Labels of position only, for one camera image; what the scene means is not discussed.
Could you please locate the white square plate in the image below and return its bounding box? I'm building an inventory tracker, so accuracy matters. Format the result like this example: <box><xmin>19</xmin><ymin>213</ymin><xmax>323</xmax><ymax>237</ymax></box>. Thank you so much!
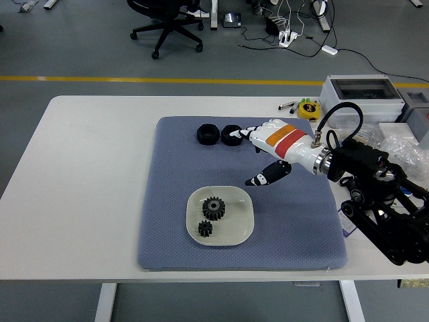
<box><xmin>186</xmin><ymin>184</ymin><xmax>255</xmax><ymax>247</ymax></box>

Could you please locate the grey electrical enclosure box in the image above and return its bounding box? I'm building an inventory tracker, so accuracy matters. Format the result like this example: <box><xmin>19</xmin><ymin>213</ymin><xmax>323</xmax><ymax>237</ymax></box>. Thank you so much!
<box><xmin>318</xmin><ymin>74</ymin><xmax>406</xmax><ymax>129</ymax></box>

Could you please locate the white power strip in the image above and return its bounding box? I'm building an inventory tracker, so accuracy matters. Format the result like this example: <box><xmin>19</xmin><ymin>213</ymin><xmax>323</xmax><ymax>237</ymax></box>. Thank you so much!
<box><xmin>278</xmin><ymin>30</ymin><xmax>300</xmax><ymax>48</ymax></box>

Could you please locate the white desk leg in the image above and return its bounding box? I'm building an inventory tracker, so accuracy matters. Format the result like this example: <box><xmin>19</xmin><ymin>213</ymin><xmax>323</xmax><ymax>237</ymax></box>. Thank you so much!
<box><xmin>210</xmin><ymin>0</ymin><xmax>219</xmax><ymax>31</ymax></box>
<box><xmin>314</xmin><ymin>0</ymin><xmax>331</xmax><ymax>33</ymax></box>

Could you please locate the black floor cable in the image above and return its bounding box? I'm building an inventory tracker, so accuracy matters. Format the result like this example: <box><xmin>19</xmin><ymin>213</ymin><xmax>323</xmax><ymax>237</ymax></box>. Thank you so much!
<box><xmin>238</xmin><ymin>42</ymin><xmax>429</xmax><ymax>83</ymax></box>

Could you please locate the black power adapter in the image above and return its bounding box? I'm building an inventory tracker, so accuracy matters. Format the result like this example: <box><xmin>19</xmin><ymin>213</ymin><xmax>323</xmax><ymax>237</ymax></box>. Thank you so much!
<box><xmin>264</xmin><ymin>16</ymin><xmax>280</xmax><ymax>35</ymax></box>

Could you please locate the black desk phone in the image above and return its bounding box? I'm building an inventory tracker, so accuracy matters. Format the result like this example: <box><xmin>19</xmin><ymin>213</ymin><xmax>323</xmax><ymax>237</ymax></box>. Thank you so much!
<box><xmin>223</xmin><ymin>12</ymin><xmax>243</xmax><ymax>29</ymax></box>

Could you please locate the purple-edged printed card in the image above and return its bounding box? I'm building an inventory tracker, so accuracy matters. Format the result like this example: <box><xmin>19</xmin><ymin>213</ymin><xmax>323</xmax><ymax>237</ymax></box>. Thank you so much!
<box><xmin>336</xmin><ymin>207</ymin><xmax>357</xmax><ymax>237</ymax></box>

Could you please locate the bag of clear small parts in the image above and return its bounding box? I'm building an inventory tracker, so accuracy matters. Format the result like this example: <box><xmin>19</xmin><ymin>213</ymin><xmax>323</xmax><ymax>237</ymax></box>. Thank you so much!
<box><xmin>378</xmin><ymin>133</ymin><xmax>429</xmax><ymax>184</ymax></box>

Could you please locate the flat white box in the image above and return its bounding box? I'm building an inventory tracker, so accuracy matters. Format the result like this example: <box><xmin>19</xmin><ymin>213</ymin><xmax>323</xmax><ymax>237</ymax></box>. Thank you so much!
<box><xmin>377</xmin><ymin>122</ymin><xmax>420</xmax><ymax>146</ymax></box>

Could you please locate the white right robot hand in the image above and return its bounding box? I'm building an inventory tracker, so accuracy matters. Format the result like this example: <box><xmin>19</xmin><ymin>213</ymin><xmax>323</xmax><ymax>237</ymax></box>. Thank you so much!
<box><xmin>231</xmin><ymin>119</ymin><xmax>324</xmax><ymax>187</ymax></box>

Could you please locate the yellow tape measure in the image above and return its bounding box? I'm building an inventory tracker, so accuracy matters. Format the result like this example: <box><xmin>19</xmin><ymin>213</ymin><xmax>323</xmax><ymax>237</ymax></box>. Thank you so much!
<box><xmin>297</xmin><ymin>102</ymin><xmax>320</xmax><ymax>121</ymax></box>

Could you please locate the small black gear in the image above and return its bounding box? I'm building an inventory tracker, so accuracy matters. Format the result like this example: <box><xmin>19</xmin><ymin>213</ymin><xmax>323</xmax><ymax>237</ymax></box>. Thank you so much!
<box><xmin>196</xmin><ymin>220</ymin><xmax>215</xmax><ymax>239</ymax></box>

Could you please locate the large black gear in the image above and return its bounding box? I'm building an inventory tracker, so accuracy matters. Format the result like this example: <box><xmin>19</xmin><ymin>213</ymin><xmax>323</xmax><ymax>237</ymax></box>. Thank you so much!
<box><xmin>200</xmin><ymin>196</ymin><xmax>227</xmax><ymax>223</ymax></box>

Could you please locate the black office chair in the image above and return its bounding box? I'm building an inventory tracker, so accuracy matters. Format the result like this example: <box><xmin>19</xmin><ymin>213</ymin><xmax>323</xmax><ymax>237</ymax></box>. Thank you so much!
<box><xmin>126</xmin><ymin>0</ymin><xmax>204</xmax><ymax>60</ymax></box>

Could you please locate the large black hex nut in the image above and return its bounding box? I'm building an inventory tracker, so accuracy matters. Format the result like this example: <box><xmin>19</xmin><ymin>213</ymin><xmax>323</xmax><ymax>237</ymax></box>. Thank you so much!
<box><xmin>220</xmin><ymin>124</ymin><xmax>243</xmax><ymax>147</ymax></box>
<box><xmin>196</xmin><ymin>123</ymin><xmax>220</xmax><ymax>146</ymax></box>

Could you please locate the white table leg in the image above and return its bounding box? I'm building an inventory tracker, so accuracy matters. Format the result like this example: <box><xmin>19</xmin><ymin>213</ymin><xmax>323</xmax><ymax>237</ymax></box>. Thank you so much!
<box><xmin>94</xmin><ymin>283</ymin><xmax>118</xmax><ymax>322</ymax></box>
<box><xmin>338</xmin><ymin>280</ymin><xmax>366</xmax><ymax>322</ymax></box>

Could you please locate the bag of blue resistors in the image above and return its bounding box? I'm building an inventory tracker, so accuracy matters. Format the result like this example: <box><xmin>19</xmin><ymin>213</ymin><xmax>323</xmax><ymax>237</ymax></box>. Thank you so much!
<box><xmin>348</xmin><ymin>123</ymin><xmax>381</xmax><ymax>146</ymax></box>

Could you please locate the blue-grey quilted mat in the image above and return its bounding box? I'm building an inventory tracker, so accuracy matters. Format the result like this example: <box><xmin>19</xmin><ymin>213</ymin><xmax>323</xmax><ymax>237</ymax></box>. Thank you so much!
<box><xmin>136</xmin><ymin>116</ymin><xmax>349</xmax><ymax>272</ymax></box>

